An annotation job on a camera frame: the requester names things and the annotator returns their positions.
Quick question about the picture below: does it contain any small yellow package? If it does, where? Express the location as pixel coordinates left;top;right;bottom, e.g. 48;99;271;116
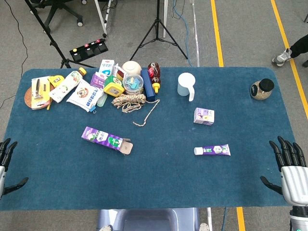
47;75;65;88

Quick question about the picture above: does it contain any glass jar black lid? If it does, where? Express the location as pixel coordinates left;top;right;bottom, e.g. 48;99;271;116
250;78;275;101

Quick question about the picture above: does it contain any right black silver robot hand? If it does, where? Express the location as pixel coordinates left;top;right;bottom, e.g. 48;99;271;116
260;136;308;207

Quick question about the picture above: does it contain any purple white milk carton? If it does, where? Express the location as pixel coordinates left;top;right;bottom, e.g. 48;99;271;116
90;72;108;89

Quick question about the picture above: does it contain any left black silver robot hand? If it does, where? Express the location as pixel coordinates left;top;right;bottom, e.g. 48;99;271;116
0;138;29;199

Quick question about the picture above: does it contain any small purple drink carton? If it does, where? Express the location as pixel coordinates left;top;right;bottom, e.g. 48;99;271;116
193;107;215;126

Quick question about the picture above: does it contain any white stand leg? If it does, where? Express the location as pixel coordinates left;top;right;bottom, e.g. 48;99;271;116
94;0;113;39

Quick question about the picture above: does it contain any black foot pedal board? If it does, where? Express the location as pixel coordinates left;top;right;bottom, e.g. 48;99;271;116
69;38;109;62

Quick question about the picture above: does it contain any black office chair base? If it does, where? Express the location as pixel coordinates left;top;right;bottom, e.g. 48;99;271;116
30;0;88;34

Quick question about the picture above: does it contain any beige round bowl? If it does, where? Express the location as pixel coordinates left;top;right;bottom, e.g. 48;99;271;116
121;61;142;77

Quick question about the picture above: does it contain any white upright pole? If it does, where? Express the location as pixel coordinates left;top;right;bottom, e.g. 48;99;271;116
163;0;168;39

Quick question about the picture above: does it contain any blue table mat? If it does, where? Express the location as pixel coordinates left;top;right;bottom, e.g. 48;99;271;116
0;67;308;212

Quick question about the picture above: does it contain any clear tub of binder clips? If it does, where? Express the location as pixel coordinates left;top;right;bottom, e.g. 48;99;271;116
122;74;144;95

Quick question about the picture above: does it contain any dark red bottle yellow cap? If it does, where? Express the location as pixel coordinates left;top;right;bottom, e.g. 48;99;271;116
147;62;161;94

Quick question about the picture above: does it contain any beige braided rope bundle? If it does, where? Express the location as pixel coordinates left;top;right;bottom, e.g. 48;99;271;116
112;93;161;127

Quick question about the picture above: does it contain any thin black floor cable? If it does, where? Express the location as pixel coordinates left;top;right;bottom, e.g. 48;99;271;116
0;0;29;109

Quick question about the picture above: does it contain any light green brush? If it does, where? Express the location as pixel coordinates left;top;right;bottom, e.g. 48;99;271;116
96;92;108;107

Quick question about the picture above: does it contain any black light stand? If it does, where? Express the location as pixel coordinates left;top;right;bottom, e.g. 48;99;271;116
24;0;96;69

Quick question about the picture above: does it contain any person's shoe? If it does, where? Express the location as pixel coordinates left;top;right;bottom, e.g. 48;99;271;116
271;33;308;67

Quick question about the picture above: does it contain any razor blister pack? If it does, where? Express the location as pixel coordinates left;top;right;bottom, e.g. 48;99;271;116
31;76;51;110

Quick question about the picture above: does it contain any black tripod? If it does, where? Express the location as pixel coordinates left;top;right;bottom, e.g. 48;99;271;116
129;0;189;61

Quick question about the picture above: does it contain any white pouch yellow cap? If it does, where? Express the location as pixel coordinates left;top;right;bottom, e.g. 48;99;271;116
49;67;87;103

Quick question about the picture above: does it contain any yellow green lidded container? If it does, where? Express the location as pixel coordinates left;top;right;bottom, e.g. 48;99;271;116
103;75;125;97

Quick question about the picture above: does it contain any round woven coaster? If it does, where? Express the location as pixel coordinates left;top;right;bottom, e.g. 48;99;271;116
24;84;55;109

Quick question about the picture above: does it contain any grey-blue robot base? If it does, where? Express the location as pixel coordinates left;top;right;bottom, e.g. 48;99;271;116
96;208;201;231

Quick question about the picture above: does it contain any long dark blue box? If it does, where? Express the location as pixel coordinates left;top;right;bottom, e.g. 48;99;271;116
140;69;156;102

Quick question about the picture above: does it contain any red white snack packet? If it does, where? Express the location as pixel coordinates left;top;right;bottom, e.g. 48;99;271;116
112;63;128;81

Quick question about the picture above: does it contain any blue floor cable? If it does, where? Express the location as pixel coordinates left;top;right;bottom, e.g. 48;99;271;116
172;0;193;67

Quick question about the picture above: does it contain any white bag blue lettering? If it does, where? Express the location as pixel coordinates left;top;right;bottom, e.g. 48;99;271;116
66;79;104;113

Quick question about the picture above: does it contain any purple white toothpaste tube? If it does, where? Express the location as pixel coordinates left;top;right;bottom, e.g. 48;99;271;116
194;144;231;156

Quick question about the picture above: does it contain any white blue milk carton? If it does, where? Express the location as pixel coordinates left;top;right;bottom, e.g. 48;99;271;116
99;59;115;77

